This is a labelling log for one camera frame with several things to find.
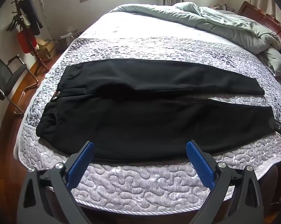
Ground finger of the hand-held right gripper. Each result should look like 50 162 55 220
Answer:
269 118 281 142

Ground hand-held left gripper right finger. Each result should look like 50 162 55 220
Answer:
186 140 264 224

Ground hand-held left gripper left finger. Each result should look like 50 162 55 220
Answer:
17 141 95 224

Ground black pants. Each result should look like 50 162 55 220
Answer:
36 59 277 162

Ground wooden headboard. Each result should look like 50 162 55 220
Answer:
238 1 281 59

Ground wooden coat rack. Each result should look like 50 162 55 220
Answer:
6 0 50 71

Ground pale green duvet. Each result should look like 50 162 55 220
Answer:
109 2 281 84

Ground black mesh chair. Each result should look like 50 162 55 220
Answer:
0 54 39 116

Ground cardboard box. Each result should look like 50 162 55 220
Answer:
35 38 56 60

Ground grey quilted bedspread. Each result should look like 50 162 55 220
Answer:
13 5 281 211

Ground patterned pillow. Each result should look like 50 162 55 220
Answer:
210 3 236 13

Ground red hanging bag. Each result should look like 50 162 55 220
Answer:
16 30 37 54

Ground black hanging garment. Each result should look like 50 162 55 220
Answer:
20 0 43 36

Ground dark wire basket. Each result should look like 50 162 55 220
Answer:
60 31 79 51

